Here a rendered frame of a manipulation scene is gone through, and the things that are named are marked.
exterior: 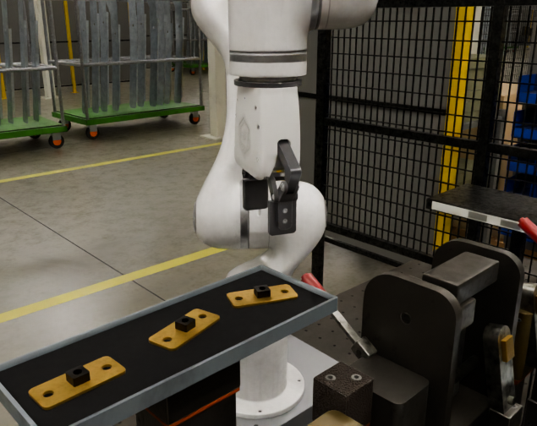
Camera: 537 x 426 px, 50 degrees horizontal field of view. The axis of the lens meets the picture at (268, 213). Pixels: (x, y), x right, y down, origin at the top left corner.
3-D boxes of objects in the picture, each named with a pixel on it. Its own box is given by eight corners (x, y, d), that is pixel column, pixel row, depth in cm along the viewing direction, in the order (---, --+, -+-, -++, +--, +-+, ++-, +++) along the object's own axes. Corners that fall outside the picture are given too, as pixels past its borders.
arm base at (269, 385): (188, 390, 113) (183, 307, 107) (251, 348, 127) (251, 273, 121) (262, 434, 102) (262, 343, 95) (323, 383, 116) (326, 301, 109)
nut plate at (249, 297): (233, 308, 69) (233, 299, 68) (225, 295, 72) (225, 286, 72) (298, 298, 71) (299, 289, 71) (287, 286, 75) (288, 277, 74)
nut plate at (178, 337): (173, 352, 60) (172, 341, 59) (146, 341, 62) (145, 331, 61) (221, 318, 67) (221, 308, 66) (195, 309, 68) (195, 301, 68)
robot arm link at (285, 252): (224, 289, 113) (221, 172, 105) (318, 287, 114) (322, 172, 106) (223, 321, 102) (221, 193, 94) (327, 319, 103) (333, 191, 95)
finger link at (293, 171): (265, 126, 64) (265, 174, 66) (292, 144, 57) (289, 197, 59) (276, 126, 64) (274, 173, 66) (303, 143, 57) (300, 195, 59)
